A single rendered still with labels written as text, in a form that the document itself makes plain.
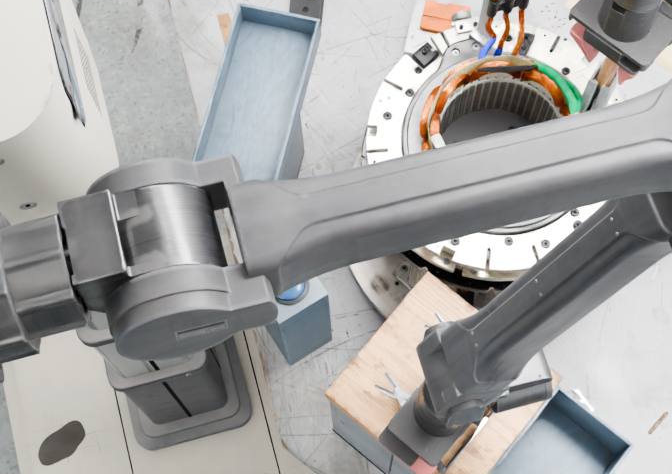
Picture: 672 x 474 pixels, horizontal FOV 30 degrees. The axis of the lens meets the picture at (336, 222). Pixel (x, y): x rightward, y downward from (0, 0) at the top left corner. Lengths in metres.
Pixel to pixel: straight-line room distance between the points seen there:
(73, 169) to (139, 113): 1.82
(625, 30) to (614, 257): 0.44
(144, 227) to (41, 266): 0.06
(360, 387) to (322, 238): 0.72
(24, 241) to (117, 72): 2.07
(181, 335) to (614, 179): 0.28
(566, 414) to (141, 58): 1.55
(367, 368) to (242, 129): 0.35
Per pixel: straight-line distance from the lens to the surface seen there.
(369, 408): 1.45
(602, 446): 1.55
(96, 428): 2.31
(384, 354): 1.46
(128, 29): 2.84
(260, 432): 2.26
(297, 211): 0.75
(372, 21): 1.92
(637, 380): 1.79
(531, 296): 1.03
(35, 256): 0.73
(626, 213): 0.93
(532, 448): 1.54
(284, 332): 1.55
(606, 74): 1.44
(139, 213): 0.75
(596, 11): 1.37
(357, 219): 0.75
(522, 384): 1.22
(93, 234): 0.74
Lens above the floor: 2.49
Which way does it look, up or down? 72 degrees down
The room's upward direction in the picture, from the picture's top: 3 degrees counter-clockwise
